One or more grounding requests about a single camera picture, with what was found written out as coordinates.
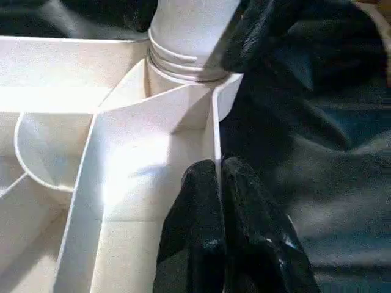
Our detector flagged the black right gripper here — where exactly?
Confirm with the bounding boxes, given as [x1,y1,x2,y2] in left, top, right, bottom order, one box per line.
[219,0,386,89]

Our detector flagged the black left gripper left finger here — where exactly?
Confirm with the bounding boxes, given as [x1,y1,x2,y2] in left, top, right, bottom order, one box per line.
[155,158,227,293]

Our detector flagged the white plastic table top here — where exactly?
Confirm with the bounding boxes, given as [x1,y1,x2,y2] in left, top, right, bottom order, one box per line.
[0,35,245,293]

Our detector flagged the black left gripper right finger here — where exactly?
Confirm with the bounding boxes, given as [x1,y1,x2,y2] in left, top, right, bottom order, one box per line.
[222,156,321,293]

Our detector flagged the white plastic table leg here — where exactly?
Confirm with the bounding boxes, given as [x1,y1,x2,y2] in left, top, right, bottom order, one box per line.
[148,0,242,84]

